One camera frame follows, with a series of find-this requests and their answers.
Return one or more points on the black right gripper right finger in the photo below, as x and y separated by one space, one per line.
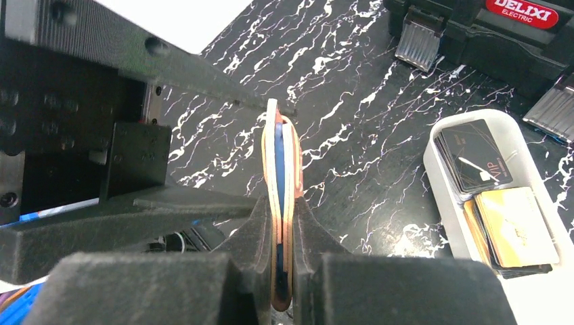
333 286

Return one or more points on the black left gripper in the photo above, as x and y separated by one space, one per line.
72 130

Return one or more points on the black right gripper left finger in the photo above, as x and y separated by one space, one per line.
230 285

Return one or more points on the brown leather card holder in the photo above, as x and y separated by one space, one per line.
283 174

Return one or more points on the gold card stack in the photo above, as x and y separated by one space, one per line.
510 233

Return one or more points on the black VIP card stack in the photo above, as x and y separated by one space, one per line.
472 157

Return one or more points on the white plastic card tray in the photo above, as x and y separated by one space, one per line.
534 299

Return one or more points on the black Delixi toolbox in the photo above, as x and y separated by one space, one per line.
526 44

